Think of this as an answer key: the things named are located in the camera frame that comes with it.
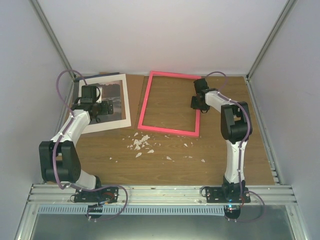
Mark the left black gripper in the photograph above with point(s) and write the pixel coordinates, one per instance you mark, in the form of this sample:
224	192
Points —
105	110

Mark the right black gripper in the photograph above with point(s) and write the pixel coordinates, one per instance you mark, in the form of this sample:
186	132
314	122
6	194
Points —
193	105

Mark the dark landscape photo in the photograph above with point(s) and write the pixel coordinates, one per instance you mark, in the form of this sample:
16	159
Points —
116	95

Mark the white photo mat board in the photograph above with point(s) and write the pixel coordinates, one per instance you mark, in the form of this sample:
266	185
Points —
126	105

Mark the pink wooden picture frame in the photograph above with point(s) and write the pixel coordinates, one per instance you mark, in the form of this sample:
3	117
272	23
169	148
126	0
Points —
141	126

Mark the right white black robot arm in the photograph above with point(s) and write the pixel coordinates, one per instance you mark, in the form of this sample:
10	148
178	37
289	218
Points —
235	128

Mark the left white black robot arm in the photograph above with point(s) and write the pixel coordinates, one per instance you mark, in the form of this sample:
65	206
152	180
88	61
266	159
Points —
59	161

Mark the brown cardboard backing sheet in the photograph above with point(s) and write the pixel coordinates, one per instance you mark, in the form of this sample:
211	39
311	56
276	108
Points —
134	85

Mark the white paint flake cluster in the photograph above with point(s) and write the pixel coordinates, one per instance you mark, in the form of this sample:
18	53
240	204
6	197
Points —
155	147

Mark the left aluminium corner post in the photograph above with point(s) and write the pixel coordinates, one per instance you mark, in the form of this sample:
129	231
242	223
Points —
50	32

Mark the aluminium corner post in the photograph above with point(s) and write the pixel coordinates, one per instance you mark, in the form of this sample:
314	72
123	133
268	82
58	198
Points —
50	32
286	10

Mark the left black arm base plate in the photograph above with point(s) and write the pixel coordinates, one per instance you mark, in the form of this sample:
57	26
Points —
105	196

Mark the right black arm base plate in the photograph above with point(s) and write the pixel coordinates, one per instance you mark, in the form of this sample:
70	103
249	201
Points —
215	193

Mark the aluminium front rail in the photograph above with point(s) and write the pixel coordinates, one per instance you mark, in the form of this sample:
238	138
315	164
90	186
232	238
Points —
162	194

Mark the grey slotted cable duct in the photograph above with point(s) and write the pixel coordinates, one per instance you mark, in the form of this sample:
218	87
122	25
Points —
152	210

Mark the right aluminium corner post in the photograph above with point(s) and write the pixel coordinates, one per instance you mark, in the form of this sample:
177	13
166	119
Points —
286	10

